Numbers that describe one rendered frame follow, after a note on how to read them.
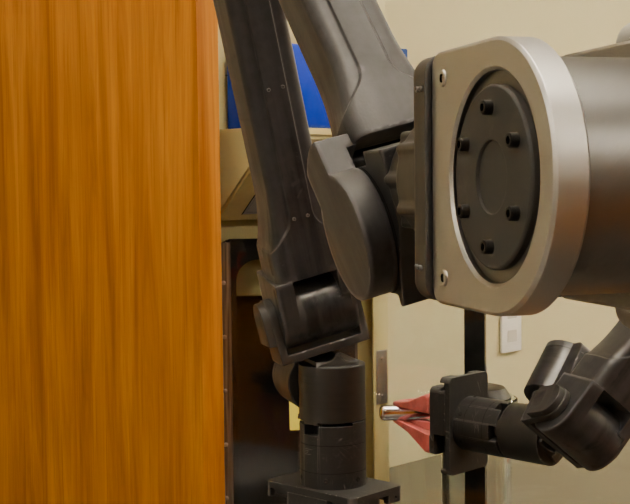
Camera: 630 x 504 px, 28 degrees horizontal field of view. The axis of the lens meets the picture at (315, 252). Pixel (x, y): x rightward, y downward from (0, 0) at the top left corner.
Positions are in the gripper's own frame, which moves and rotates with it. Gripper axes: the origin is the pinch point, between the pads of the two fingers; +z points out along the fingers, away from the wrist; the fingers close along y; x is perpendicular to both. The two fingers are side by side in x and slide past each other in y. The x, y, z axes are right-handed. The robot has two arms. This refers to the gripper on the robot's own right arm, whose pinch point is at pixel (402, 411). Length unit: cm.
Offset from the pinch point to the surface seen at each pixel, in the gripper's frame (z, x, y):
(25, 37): 40, 21, 42
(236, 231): 18.1, 7.8, 19.6
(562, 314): 63, -127, -5
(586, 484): 25, -77, -27
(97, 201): 26.0, 21.3, 23.3
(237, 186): 12.2, 12.8, 24.8
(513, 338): 62, -107, -9
